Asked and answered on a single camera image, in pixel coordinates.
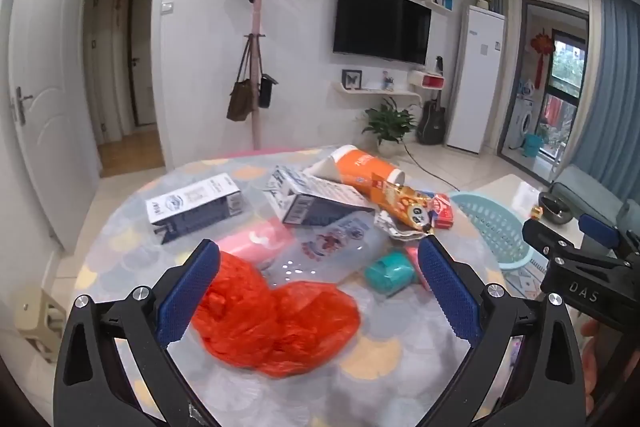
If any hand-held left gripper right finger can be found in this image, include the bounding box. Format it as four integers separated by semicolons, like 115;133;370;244
416;237;588;427

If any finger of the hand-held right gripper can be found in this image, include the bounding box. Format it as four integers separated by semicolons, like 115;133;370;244
522;219;631;268
579;202;640;258

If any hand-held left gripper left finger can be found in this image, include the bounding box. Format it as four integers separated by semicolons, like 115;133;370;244
52;238;236;427

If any red plastic bag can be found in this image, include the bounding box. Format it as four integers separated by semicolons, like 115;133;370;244
202;282;362;379
192;251;276;350

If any teal plastic basket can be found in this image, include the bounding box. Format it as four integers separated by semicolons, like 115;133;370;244
450;191;533;272

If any small red box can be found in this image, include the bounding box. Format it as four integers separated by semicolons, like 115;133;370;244
427;193;456;230

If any navy white milk carton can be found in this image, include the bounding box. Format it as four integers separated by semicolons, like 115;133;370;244
263;164;377;228
145;173;251;245

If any clear plastic bottle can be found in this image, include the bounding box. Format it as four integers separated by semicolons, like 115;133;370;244
260;212;388;283

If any orange paper cup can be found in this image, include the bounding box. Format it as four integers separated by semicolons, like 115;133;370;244
330;145;405;198

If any person's right hand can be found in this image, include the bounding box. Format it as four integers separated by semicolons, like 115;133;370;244
580;317;602;403

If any dark ashtray bowl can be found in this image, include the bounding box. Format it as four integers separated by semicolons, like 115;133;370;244
540;193;576;224

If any teal sofa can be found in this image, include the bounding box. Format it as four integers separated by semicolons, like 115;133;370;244
550;164;640;233

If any white coffee table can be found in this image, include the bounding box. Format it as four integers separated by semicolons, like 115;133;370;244
472;173;586;248

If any small pink container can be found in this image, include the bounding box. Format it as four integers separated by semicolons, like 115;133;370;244
404;246;426;290

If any small teal container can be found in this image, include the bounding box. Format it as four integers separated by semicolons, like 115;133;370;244
364;249;418;298

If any pink cylinder can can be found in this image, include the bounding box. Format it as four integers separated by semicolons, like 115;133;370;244
216;219;293;268

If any blue bucket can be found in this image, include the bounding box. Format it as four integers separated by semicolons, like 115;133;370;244
520;134;543;158

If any orange snack bag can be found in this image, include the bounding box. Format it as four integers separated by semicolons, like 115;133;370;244
370;172;451;242

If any white washing machine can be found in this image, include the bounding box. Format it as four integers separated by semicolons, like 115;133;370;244
512;96;538;148

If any wide blue curtain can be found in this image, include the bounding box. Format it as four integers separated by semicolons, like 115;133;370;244
575;0;640;202

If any beige plastic stool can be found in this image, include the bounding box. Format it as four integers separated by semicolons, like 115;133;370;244
14;287;68;363

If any dark acoustic guitar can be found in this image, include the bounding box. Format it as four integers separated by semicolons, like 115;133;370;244
416;89;447;146

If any white refrigerator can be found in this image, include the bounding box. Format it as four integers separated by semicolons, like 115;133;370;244
446;4;507;155

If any potted green plant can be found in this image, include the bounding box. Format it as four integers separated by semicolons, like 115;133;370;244
361;97;420;155

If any red knot hanging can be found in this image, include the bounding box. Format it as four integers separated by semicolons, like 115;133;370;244
530;32;557;88

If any white red drawer shelf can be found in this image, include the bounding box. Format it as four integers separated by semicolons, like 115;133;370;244
407;71;446;90

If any brown tote bag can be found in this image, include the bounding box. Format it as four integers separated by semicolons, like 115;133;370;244
226;38;257;122

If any small black bag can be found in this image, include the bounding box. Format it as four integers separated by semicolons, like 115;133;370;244
257;74;279;109

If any white room door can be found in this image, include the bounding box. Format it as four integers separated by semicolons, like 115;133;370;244
7;0;98;253

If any dark entrance door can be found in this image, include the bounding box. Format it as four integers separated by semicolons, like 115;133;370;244
129;0;157;128

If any pink coat rack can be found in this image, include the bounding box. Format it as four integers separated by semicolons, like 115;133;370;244
240;0;296;152

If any black floor cable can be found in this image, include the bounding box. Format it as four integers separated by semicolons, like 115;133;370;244
404;146;463;188

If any curved white wall shelf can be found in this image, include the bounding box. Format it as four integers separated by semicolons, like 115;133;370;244
334;82;421;105

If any wall television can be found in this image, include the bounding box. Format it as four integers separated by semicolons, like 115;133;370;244
332;0;432;66

